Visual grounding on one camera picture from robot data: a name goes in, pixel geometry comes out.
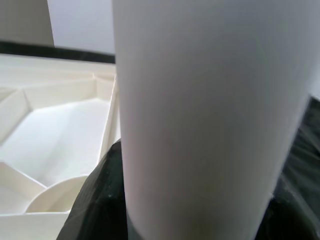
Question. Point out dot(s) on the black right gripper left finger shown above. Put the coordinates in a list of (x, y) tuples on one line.
[(100, 200)]

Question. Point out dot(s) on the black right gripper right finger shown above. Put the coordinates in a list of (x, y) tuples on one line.
[(295, 220)]

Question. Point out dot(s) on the white plastic table top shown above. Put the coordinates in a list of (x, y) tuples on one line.
[(50, 130)]

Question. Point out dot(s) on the white plastic table leg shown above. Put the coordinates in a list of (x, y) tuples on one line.
[(200, 112)]

